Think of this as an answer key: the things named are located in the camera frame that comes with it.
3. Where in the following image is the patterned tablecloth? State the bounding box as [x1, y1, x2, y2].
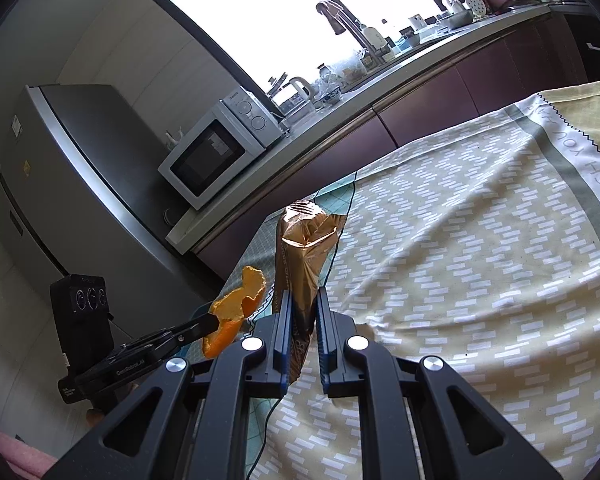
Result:
[220, 77, 600, 480]

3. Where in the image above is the black cable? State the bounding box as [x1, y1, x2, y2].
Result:
[246, 384, 282, 480]

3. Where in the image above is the white microwave oven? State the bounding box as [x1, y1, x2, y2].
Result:
[157, 86, 284, 211]

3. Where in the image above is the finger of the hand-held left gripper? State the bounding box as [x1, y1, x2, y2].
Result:
[151, 311, 222, 348]

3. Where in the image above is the pink cloth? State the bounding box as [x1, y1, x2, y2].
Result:
[0, 429, 57, 480]

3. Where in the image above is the grey refrigerator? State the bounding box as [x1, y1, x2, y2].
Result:
[0, 83, 222, 307]

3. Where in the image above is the orange peel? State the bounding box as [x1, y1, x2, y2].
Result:
[201, 266, 267, 360]

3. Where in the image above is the kitchen window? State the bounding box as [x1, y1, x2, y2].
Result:
[152, 0, 444, 97]

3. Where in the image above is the kitchen counter cabinet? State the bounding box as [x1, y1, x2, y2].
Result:
[165, 2, 600, 272]

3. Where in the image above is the glass kettle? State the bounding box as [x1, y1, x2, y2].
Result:
[267, 76, 316, 116]

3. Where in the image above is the steel bowl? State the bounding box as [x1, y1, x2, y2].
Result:
[435, 10, 474, 31]

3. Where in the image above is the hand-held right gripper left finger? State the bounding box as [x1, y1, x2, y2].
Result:
[42, 290, 294, 480]

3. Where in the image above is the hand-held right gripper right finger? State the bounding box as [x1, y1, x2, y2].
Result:
[315, 289, 564, 480]

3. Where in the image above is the brown snack wrapper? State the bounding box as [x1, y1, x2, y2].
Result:
[275, 201, 349, 387]

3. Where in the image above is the white soap bottle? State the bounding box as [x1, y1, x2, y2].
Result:
[360, 22, 386, 51]

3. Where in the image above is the kitchen faucet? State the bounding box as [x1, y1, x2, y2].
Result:
[315, 0, 389, 69]

